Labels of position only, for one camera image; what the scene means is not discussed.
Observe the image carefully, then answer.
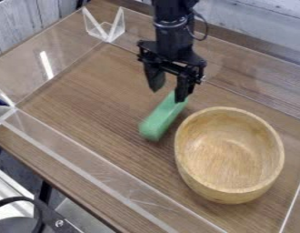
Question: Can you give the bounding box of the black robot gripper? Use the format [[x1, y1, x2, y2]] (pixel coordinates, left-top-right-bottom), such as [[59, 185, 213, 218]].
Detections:
[[137, 17, 207, 103]]

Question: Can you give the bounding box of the green rectangular block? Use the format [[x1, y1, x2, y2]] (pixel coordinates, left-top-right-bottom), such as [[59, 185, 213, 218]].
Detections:
[[138, 91, 187, 141]]

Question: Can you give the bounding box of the light wooden bowl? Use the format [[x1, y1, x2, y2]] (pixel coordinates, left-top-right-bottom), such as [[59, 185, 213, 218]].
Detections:
[[174, 106, 285, 205]]

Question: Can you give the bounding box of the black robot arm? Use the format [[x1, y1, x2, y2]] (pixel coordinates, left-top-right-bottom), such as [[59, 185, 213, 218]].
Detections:
[[137, 0, 207, 103]]

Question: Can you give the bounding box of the black table leg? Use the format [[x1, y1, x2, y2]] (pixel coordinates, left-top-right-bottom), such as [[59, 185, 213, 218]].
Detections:
[[37, 181, 51, 204]]

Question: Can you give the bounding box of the black chair armrest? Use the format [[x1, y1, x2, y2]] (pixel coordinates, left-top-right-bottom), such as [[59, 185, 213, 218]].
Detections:
[[0, 196, 43, 233]]

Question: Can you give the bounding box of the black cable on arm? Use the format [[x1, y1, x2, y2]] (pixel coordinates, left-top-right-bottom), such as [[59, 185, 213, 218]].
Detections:
[[185, 12, 210, 42]]

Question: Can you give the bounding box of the clear acrylic corner bracket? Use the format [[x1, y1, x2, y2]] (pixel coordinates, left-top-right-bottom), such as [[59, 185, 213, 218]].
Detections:
[[81, 7, 125, 43]]

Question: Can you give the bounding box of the clear acrylic tray wall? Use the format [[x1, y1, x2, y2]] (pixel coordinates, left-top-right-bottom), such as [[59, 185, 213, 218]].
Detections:
[[0, 2, 300, 233]]

